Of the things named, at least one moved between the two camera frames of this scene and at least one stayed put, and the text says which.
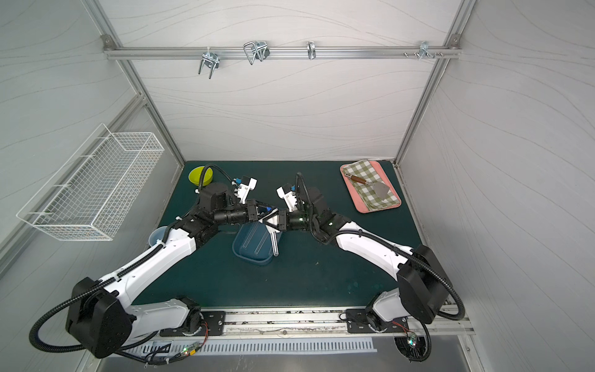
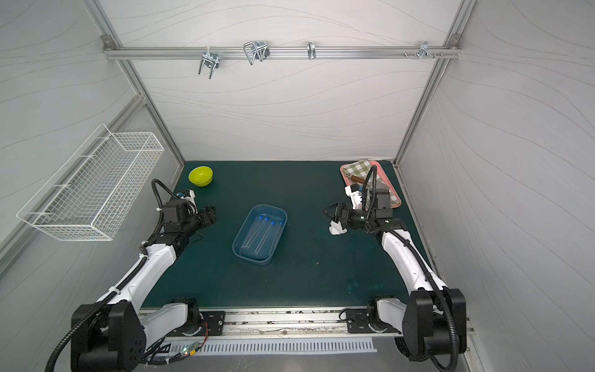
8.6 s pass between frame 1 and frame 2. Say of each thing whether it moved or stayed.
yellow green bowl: stayed
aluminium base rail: stayed
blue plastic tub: stayed
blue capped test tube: stayed
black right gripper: moved
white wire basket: stayed
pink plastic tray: stayed
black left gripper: moved
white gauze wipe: moved
